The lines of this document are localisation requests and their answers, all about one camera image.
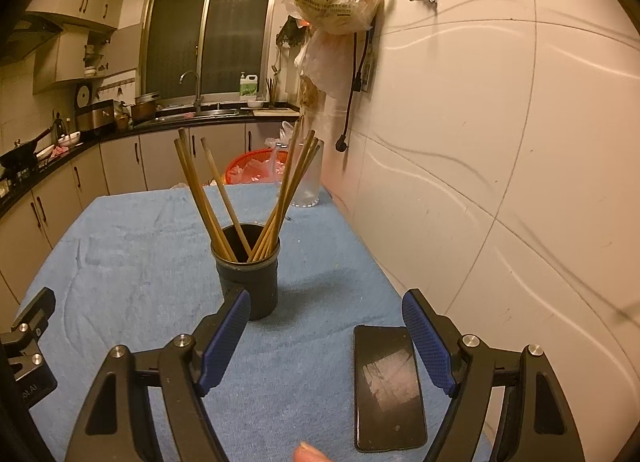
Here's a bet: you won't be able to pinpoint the steel sink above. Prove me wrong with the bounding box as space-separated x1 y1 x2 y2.
150 109 241 122

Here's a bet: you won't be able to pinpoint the blue table cloth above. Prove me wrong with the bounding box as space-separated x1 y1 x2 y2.
12 185 493 462

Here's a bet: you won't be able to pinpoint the stacked white dishes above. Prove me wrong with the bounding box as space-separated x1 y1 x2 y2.
82 42 110 78

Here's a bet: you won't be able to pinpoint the hanging clear plastic bags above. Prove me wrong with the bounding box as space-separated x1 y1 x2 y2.
295 27 351 110

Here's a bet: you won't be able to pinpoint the dark window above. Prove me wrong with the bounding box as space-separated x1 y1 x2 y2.
141 0 287 108

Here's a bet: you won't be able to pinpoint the silver metal box appliance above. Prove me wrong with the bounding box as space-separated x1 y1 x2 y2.
75 100 115 133

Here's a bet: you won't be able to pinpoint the grey kitchen counter cabinets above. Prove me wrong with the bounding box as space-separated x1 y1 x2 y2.
0 115 301 308

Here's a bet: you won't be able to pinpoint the bunch of wooden chopsticks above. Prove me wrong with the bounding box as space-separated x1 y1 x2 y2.
173 119 321 263

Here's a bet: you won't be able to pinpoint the brown cooking pot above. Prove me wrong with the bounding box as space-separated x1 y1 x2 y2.
131 92 161 123

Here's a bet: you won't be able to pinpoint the metal faucet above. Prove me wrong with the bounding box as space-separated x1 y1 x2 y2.
180 71 202 113

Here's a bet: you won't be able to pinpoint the red plastic basket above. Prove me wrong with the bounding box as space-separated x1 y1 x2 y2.
223 148 291 185

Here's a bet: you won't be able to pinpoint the gas stove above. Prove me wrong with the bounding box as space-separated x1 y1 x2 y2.
0 162 41 183

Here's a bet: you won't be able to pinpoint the wall socket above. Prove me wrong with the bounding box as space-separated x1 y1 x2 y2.
361 50 377 93

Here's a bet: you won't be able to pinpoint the black wok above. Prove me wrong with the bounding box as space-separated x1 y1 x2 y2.
0 127 53 168

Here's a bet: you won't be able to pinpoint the clear plastic bag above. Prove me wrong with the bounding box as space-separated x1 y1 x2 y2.
240 158 275 184

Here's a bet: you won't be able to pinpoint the black smartphone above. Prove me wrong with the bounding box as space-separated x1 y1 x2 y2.
353 325 428 453

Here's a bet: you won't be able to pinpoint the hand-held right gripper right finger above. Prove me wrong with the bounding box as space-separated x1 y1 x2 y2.
401 288 586 462

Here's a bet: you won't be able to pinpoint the black power cable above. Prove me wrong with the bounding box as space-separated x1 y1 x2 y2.
336 32 373 153

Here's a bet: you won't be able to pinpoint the clear glass cup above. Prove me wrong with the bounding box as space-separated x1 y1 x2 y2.
289 139 325 208

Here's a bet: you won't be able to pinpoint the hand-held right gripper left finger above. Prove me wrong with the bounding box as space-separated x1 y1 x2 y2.
64 288 252 462

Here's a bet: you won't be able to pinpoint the black chopstick holder cup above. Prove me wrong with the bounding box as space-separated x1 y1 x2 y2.
210 223 281 321

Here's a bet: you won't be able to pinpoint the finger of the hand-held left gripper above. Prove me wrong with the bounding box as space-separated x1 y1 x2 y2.
0 286 57 381

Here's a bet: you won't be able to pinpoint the range hood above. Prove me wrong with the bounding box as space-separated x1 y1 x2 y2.
0 14 63 66

